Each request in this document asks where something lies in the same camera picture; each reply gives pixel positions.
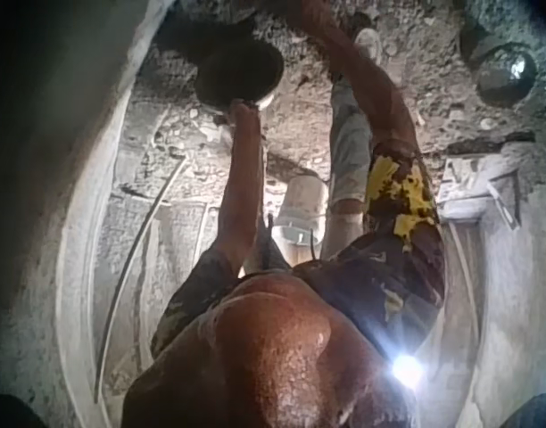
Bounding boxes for thin white pipe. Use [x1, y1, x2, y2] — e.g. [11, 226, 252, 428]
[93, 155, 190, 395]

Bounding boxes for person's left hand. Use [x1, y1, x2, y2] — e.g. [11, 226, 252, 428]
[228, 98, 261, 133]

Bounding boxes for wooden mortar board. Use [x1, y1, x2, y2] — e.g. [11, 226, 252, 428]
[435, 153, 525, 230]

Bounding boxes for person's legs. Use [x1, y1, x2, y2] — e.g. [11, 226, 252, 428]
[319, 27, 384, 260]

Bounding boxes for dark round metal pan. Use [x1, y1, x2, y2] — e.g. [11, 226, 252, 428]
[154, 7, 285, 111]

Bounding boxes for white plastic bucket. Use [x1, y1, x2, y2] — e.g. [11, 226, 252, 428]
[270, 175, 331, 261]

